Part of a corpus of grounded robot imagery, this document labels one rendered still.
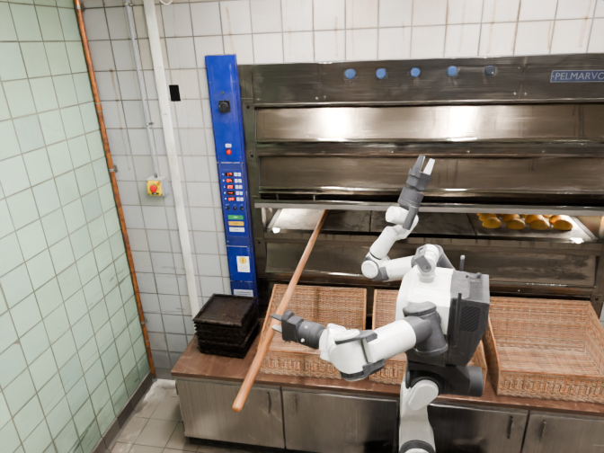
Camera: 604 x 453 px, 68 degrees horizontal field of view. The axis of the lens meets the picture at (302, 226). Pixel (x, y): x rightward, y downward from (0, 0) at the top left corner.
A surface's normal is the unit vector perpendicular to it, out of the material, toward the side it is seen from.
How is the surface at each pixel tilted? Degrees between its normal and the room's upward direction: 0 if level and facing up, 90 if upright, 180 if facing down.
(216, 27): 90
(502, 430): 90
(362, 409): 90
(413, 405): 90
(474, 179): 70
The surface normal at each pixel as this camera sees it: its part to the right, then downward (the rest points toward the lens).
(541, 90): -0.20, 0.36
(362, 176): -0.18, 0.04
